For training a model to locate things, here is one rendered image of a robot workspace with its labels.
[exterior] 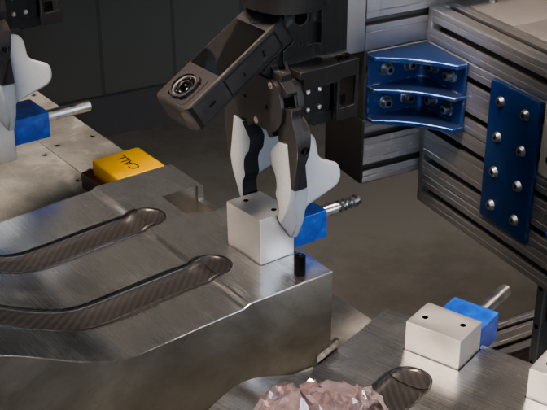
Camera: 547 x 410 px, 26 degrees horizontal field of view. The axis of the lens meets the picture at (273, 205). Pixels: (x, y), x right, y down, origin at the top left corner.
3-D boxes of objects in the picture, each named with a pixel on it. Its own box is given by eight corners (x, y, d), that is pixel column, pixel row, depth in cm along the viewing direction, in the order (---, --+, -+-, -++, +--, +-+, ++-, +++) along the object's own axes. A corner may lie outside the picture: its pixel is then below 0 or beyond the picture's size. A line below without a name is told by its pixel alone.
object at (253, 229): (342, 215, 112) (342, 163, 110) (376, 234, 109) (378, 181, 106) (228, 255, 105) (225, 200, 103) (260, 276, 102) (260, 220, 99)
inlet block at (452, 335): (477, 307, 107) (482, 255, 104) (527, 324, 104) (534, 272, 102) (402, 376, 98) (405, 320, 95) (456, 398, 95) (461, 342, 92)
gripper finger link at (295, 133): (318, 189, 97) (304, 85, 94) (304, 194, 96) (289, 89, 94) (285, 181, 101) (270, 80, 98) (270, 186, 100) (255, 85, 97)
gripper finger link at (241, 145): (294, 196, 108) (310, 114, 103) (241, 215, 105) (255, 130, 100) (274, 177, 110) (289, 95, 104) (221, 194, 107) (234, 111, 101)
